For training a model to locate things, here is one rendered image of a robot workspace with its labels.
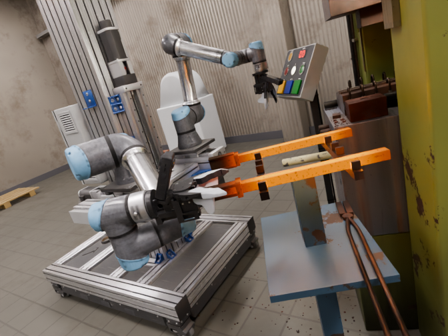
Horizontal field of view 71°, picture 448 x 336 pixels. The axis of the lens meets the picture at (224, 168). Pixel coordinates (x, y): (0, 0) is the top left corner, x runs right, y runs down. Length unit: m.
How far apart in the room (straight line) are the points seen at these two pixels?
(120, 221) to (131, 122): 1.00
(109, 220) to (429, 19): 0.86
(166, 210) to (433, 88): 0.70
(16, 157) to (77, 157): 6.40
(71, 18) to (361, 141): 1.42
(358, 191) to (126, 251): 0.83
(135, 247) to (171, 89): 3.79
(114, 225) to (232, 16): 4.32
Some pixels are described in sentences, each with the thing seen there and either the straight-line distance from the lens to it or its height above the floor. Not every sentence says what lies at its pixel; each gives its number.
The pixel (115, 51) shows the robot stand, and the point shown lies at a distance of 1.75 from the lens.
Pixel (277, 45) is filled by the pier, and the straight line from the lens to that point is 4.32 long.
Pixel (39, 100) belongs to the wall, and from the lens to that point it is 7.85.
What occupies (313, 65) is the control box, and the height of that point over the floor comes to 1.10.
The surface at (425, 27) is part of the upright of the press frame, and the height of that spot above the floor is 1.17.
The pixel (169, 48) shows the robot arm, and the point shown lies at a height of 1.38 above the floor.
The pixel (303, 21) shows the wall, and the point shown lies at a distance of 4.49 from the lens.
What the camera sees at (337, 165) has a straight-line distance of 0.75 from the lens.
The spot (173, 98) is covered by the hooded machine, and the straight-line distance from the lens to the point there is 4.52.
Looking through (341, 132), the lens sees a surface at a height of 0.94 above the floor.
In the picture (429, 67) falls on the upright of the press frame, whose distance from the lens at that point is 0.90.
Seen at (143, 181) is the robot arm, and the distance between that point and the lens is 0.96.
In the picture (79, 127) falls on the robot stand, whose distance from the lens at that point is 1.92.
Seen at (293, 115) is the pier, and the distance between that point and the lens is 4.39.
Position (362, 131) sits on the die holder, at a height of 0.88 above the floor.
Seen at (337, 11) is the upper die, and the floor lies 1.28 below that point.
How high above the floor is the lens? 1.20
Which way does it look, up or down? 17 degrees down
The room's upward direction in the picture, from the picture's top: 16 degrees counter-clockwise
